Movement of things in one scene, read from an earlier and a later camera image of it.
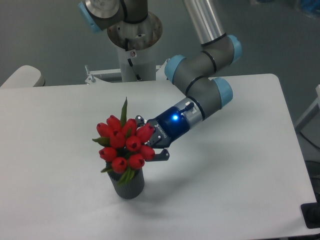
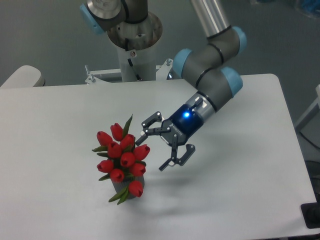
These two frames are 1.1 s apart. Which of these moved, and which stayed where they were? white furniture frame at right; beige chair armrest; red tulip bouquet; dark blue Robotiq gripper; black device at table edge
Moved: red tulip bouquet; dark blue Robotiq gripper
Stayed: white furniture frame at right; beige chair armrest; black device at table edge
